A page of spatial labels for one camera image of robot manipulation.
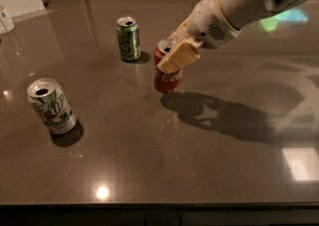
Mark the red coke can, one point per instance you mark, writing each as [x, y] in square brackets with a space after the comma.
[165, 83]

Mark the white container at left edge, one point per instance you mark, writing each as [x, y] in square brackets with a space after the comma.
[6, 23]

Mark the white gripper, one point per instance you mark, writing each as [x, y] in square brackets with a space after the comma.
[206, 21]

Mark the green soda can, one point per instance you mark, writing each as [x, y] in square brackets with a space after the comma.
[128, 38]

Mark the white 7up can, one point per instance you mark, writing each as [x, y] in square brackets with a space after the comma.
[50, 103]

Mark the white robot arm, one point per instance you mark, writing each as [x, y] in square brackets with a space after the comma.
[241, 13]

